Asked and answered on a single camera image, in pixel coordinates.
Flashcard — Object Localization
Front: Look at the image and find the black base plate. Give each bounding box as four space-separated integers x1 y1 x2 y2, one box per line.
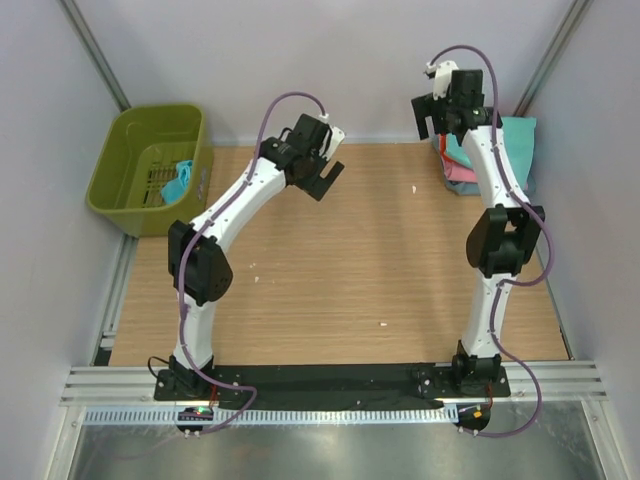
154 363 511 409

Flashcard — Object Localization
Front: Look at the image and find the pink folded t shirt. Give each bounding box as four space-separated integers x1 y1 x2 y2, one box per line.
441 152 477 183

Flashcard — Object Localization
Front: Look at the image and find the grey blue folded t shirt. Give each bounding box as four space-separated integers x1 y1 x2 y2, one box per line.
442 174 537 196

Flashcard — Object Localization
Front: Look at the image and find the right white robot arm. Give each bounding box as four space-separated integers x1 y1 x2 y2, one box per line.
412 61 544 397

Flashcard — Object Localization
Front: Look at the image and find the aluminium front rail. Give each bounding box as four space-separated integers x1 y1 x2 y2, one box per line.
60 360 608 406

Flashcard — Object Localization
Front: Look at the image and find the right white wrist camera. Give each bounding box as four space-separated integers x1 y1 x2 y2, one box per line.
424 60 459 100

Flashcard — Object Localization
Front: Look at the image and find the teal t shirt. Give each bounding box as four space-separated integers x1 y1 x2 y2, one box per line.
435 117 537 183

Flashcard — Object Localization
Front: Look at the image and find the orange folded t shirt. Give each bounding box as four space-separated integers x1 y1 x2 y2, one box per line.
439 135 449 162

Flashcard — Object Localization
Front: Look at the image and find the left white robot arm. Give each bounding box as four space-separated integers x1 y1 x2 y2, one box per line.
155 114 345 400

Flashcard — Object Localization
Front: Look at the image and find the green plastic tub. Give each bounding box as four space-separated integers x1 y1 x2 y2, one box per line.
86 104 213 238

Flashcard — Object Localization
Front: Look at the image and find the white slotted cable duct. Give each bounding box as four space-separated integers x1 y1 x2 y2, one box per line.
83 405 458 426

